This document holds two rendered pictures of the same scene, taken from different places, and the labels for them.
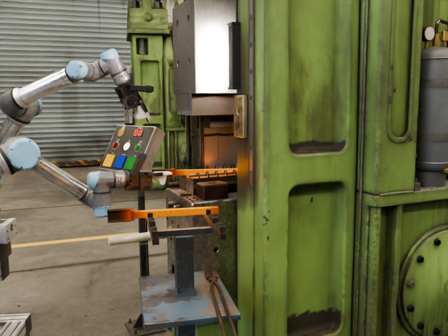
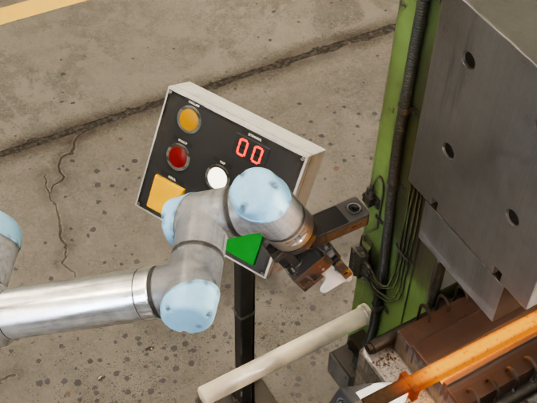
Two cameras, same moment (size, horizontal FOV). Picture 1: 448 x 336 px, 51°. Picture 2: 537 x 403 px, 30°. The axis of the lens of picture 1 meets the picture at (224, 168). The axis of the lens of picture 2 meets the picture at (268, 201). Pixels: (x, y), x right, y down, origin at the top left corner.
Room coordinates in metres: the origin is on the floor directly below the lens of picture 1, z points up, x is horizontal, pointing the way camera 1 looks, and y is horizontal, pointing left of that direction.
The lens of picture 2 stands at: (1.21, 0.62, 2.60)
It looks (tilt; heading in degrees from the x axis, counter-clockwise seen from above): 50 degrees down; 352
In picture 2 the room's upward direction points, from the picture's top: 2 degrees clockwise
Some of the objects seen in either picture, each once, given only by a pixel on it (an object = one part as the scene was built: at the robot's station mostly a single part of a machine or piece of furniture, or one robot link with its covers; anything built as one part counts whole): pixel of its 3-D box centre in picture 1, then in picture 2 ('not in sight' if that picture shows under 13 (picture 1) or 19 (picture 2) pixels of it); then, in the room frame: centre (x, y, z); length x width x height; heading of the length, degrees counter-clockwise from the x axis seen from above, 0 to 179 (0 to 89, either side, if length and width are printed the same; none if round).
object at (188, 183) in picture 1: (227, 179); (513, 329); (2.22, -0.01, 0.96); 0.42 x 0.20 x 0.09; 114
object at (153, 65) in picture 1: (189, 94); not in sight; (7.51, 0.55, 1.45); 2.18 x 1.23 x 2.89; 110
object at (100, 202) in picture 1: (101, 203); not in sight; (1.97, 0.53, 0.90); 0.11 x 0.08 x 0.11; 36
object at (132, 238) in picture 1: (149, 236); (284, 354); (2.41, 0.40, 0.62); 0.44 x 0.05 x 0.05; 114
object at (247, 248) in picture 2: (132, 163); (244, 241); (2.45, 0.49, 1.01); 0.07 x 0.05 x 0.07; 49
